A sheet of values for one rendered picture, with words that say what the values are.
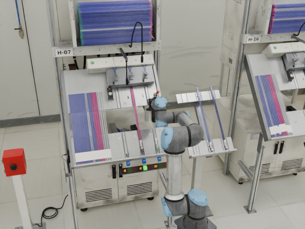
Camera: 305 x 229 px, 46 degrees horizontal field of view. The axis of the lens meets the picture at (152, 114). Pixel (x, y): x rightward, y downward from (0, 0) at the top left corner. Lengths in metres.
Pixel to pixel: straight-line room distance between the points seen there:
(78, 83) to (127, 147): 0.59
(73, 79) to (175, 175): 1.10
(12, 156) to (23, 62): 1.84
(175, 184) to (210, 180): 1.50
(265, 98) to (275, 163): 0.79
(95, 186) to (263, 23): 1.84
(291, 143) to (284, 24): 1.06
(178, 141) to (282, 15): 1.52
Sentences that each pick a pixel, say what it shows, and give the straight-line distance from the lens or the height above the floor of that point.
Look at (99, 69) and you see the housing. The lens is 2.64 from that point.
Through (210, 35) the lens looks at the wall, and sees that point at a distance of 4.49.
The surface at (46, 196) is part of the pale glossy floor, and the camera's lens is 3.39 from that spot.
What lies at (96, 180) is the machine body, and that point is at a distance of 2.95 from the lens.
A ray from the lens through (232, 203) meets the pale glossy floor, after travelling 3.30.
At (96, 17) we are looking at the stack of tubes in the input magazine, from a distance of 2.52.
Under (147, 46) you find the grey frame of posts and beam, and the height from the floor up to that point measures 1.35.
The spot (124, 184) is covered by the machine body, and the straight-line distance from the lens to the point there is 3.02.
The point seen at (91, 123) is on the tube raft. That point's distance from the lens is 2.53.
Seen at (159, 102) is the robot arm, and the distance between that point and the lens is 2.26.
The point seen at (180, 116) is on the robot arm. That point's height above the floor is 1.09.
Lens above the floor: 2.16
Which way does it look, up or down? 29 degrees down
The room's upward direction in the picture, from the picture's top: 1 degrees clockwise
